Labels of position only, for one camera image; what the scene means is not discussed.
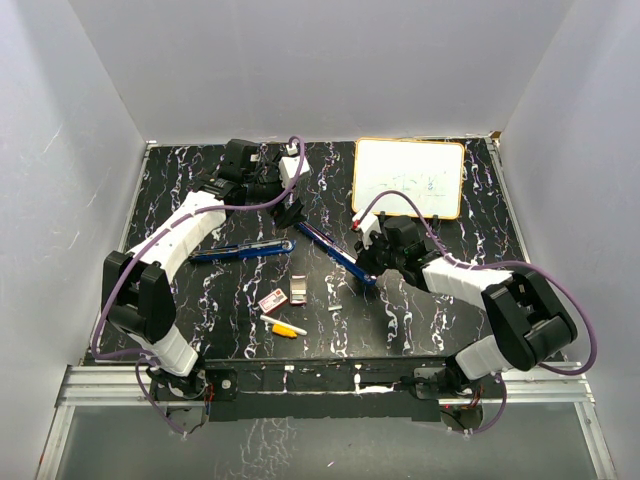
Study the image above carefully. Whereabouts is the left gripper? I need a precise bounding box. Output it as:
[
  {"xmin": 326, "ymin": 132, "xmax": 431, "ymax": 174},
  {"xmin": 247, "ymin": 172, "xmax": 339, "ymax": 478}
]
[{"xmin": 243, "ymin": 154, "xmax": 307, "ymax": 228}]

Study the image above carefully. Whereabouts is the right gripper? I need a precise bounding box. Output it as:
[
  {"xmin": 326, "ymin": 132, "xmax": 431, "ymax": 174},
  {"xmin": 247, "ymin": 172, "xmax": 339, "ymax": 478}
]
[{"xmin": 354, "ymin": 230, "xmax": 404, "ymax": 278}]

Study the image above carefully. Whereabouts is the staple tray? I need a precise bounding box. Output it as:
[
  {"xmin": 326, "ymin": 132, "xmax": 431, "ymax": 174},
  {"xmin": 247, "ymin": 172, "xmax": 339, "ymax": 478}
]
[{"xmin": 289, "ymin": 275, "xmax": 307, "ymax": 305}]

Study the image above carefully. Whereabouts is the red white staple box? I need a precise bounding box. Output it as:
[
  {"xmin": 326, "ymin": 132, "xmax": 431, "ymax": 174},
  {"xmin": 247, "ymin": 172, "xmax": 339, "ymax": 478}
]
[{"xmin": 258, "ymin": 288, "xmax": 288, "ymax": 314}]

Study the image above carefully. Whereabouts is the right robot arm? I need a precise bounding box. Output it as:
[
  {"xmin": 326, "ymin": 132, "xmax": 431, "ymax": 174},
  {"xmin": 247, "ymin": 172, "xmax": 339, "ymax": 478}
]
[{"xmin": 353, "ymin": 213, "xmax": 577, "ymax": 397}]

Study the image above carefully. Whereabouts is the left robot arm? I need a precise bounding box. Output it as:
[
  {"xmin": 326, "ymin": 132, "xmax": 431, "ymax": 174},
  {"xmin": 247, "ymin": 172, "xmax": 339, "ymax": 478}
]
[{"xmin": 99, "ymin": 136, "xmax": 309, "ymax": 399}]

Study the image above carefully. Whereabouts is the white marker pen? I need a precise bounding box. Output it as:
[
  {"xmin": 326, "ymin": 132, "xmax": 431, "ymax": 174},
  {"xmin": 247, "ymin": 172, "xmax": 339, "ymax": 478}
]
[{"xmin": 260, "ymin": 314, "xmax": 308, "ymax": 336}]

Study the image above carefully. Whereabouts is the yellow marker cap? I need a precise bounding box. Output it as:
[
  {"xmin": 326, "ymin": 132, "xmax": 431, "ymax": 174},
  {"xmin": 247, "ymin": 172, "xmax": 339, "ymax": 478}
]
[{"xmin": 272, "ymin": 324, "xmax": 298, "ymax": 339}]

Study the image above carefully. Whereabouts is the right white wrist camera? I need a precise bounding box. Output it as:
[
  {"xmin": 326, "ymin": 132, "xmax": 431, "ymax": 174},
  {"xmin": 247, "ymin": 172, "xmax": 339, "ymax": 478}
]
[{"xmin": 352, "ymin": 210, "xmax": 381, "ymax": 250}]

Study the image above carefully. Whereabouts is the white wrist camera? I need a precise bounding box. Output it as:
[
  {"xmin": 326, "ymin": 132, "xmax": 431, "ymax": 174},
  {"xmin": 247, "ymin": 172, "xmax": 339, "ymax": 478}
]
[
  {"xmin": 277, "ymin": 144, "xmax": 311, "ymax": 189},
  {"xmin": 352, "ymin": 210, "xmax": 381, "ymax": 250}
]

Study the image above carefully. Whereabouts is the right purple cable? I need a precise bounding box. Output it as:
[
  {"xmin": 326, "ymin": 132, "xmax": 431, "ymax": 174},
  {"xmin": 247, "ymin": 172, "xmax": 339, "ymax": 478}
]
[{"xmin": 352, "ymin": 190, "xmax": 599, "ymax": 436}]

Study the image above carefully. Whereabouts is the purple cable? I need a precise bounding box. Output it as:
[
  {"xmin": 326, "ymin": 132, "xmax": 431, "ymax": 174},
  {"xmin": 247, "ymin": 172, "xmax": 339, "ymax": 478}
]
[
  {"xmin": 89, "ymin": 134, "xmax": 307, "ymax": 439},
  {"xmin": 352, "ymin": 190, "xmax": 599, "ymax": 436}
]

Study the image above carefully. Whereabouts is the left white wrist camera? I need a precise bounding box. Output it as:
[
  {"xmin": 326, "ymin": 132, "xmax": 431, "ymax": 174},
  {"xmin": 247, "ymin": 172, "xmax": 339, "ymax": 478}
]
[{"xmin": 277, "ymin": 144, "xmax": 311, "ymax": 189}]

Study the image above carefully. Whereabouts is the small whiteboard orange frame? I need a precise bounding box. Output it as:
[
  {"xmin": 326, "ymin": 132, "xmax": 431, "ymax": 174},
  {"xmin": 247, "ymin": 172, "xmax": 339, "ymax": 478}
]
[{"xmin": 352, "ymin": 137, "xmax": 466, "ymax": 220}]

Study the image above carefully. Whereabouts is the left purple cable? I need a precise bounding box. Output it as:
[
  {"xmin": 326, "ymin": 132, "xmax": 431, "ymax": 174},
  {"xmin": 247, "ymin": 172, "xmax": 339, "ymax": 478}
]
[{"xmin": 89, "ymin": 134, "xmax": 307, "ymax": 439}]

